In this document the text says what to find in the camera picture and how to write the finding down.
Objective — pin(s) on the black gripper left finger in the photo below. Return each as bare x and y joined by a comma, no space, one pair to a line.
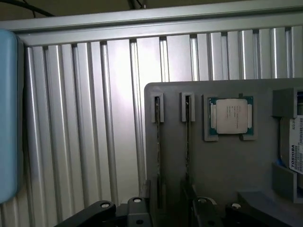
138,212

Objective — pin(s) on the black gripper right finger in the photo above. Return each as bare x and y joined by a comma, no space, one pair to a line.
203,212

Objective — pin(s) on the grey parts rack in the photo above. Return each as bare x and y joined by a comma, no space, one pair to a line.
217,165

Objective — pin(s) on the CPU with silver lid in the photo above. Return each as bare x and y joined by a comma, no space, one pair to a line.
230,116

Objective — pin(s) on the Toshiba hard disk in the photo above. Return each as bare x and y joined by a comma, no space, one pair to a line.
296,151

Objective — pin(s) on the light blue panel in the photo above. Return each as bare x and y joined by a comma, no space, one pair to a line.
9,118

